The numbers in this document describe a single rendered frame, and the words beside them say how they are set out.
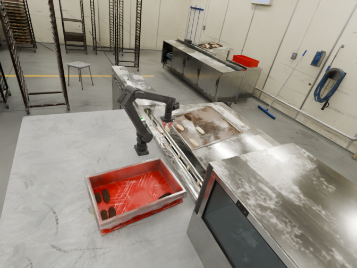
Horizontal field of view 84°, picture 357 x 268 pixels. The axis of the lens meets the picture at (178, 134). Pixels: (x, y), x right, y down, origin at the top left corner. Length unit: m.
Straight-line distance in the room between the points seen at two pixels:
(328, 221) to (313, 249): 0.14
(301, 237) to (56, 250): 0.95
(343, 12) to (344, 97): 1.45
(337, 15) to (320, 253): 4.57
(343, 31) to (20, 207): 4.93
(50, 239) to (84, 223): 0.14
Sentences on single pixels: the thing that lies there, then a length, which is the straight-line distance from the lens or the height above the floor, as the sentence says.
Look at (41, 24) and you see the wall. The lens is 8.34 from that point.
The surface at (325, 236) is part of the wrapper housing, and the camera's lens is 0.77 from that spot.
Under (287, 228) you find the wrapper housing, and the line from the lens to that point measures 0.71.
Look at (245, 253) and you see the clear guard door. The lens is 0.79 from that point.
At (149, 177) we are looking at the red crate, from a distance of 1.34.
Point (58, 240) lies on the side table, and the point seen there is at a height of 0.82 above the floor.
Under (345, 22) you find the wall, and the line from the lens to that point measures 4.89.
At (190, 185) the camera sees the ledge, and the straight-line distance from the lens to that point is 1.29.
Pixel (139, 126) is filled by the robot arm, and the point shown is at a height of 1.07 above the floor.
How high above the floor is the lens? 1.79
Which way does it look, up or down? 33 degrees down
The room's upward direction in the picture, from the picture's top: 11 degrees clockwise
